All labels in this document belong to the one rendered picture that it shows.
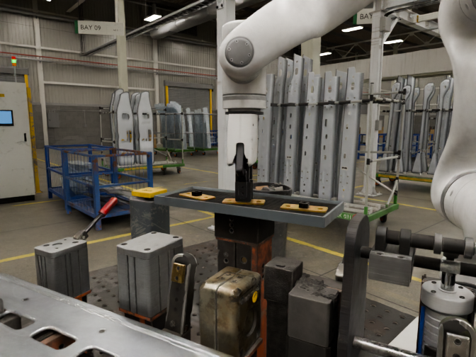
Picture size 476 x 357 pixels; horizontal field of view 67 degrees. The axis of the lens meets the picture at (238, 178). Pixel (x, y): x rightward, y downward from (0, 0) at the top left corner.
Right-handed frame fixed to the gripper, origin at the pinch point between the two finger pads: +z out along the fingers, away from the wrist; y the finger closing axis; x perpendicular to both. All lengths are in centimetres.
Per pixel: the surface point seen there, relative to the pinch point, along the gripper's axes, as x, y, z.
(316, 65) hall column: 44, -750, -138
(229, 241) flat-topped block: -2.6, 2.2, 10.1
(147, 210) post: -23.3, -5.5, 6.5
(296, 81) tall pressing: 4, -459, -73
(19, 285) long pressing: -43.2, 11.4, 18.4
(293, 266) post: 10.3, 16.4, 8.7
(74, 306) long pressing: -27.4, 16.9, 18.4
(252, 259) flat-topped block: 2.2, 3.7, 13.0
